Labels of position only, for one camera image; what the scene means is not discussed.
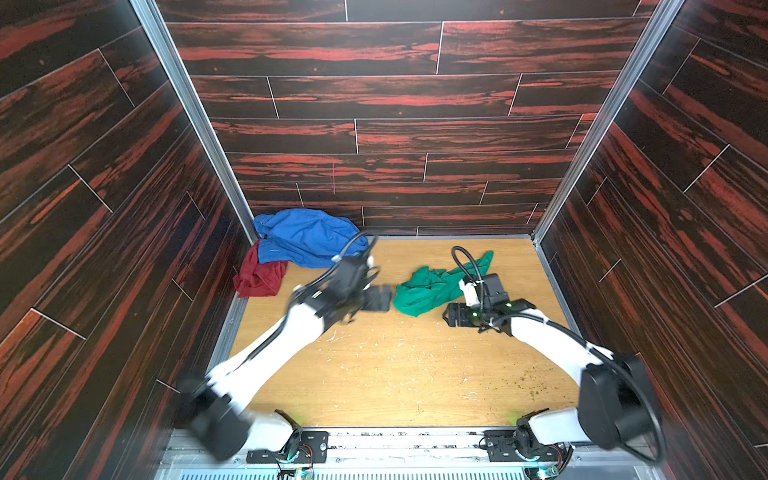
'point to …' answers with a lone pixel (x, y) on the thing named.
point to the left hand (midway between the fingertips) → (380, 295)
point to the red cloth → (259, 279)
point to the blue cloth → (308, 238)
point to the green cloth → (426, 289)
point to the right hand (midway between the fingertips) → (460, 312)
